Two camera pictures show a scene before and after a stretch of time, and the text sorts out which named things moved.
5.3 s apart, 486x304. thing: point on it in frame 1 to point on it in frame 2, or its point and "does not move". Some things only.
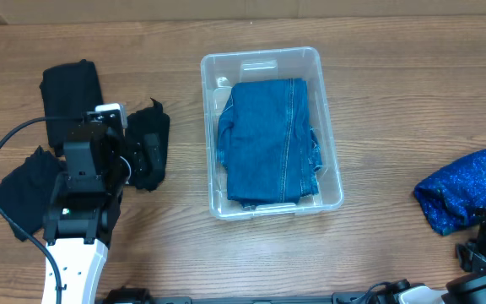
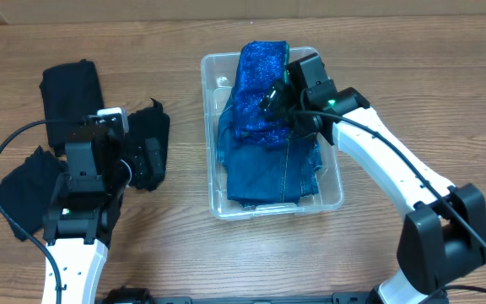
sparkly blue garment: [452, 196] to [261, 65]
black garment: [24, 196] does not move
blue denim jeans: [266, 141] does not move
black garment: [147, 139] does not move
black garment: [69, 90] does not move
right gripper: [480, 247] to [278, 97]
